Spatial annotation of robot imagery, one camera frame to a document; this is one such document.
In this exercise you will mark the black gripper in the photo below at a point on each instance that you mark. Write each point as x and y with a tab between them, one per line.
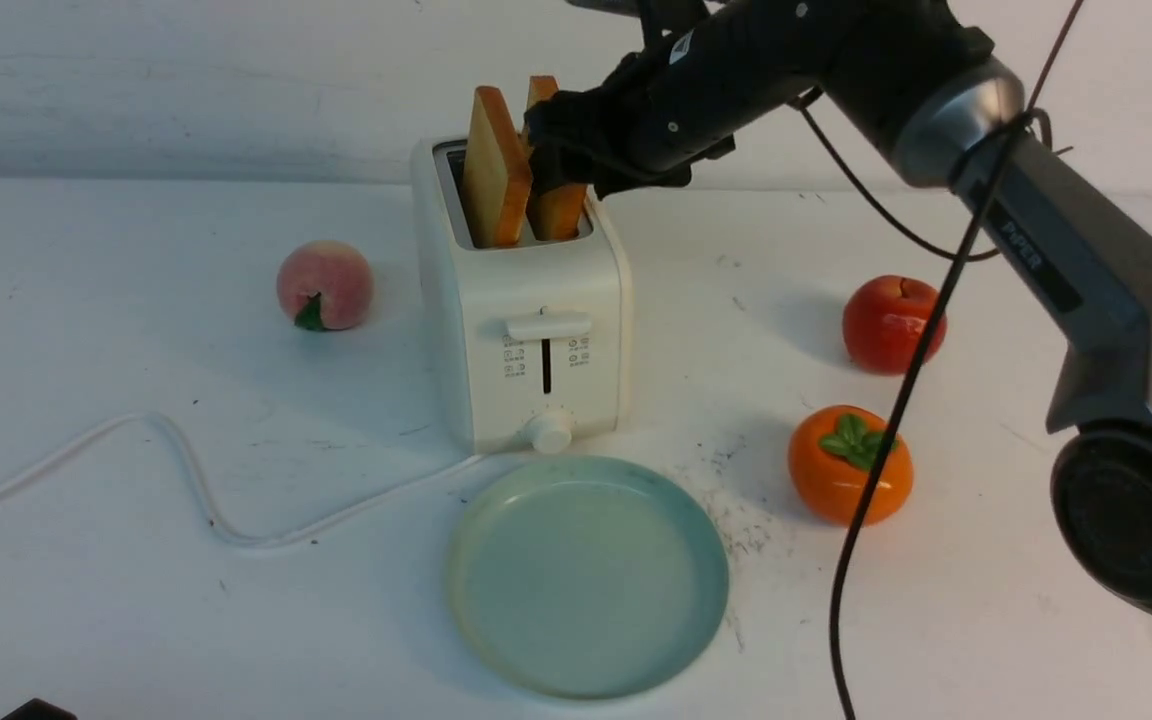
686	94

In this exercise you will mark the toast slice from slot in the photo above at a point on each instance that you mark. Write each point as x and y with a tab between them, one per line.
496	177
554	215

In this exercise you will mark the light blue round plate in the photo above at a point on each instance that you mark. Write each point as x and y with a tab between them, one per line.
586	578

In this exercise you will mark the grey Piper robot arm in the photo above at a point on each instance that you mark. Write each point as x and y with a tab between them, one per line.
944	113

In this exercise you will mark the white two-slot toaster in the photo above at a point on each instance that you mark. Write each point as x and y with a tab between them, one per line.
531	345

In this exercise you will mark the pink peach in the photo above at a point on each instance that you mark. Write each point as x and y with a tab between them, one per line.
325	286

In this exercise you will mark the red apple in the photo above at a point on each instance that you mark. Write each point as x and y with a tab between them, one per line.
883	321

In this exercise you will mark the orange persimmon with green leaf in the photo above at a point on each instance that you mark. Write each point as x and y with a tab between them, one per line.
829	458

